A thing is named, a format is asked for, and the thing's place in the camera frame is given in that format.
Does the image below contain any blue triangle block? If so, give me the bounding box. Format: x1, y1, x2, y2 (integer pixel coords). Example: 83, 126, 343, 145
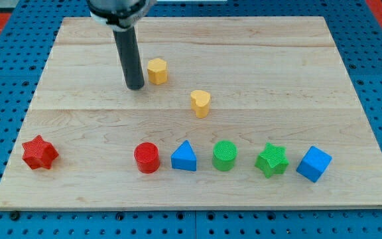
170, 140, 197, 171

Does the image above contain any green star block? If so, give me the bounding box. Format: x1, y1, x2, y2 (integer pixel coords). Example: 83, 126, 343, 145
255, 142, 289, 178

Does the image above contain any blue cube block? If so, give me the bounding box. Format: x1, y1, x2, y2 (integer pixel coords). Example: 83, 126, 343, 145
296, 146, 332, 183

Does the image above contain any red star block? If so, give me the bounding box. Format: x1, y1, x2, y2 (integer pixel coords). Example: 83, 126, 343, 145
22, 135, 59, 170

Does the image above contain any yellow heart block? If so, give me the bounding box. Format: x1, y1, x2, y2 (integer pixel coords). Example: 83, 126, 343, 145
190, 90, 211, 118

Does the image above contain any yellow hexagon block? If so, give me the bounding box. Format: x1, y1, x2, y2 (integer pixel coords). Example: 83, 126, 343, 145
147, 58, 168, 85

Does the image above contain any red cylinder block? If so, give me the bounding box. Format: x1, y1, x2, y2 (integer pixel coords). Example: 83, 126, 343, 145
134, 142, 160, 173

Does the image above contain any wooden board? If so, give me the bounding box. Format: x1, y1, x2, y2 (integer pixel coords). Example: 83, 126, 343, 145
0, 17, 382, 211

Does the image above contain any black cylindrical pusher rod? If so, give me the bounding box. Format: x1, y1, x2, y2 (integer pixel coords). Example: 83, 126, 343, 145
113, 27, 145, 90

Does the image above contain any green cylinder block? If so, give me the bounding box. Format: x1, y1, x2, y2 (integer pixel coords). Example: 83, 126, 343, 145
212, 140, 237, 171

